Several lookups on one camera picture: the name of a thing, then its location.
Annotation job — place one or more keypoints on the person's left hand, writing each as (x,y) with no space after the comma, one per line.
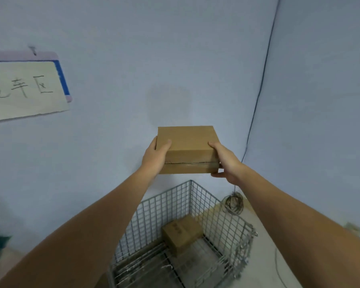
(154,160)

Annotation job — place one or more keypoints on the person's right hand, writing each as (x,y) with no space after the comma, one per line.
(228,164)

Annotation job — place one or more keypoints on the person's right thumb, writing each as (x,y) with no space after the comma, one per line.
(214,147)

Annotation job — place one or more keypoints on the person's left thumb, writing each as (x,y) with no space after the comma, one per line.
(165,146)

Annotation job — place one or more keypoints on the person's left forearm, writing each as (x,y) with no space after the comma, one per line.
(75,233)

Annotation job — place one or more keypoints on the person's right forearm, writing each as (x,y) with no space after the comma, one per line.
(303,230)

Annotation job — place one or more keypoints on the small brown cardboard box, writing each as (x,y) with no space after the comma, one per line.
(183,234)

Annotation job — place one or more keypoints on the white paper sign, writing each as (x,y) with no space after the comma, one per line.
(22,88)

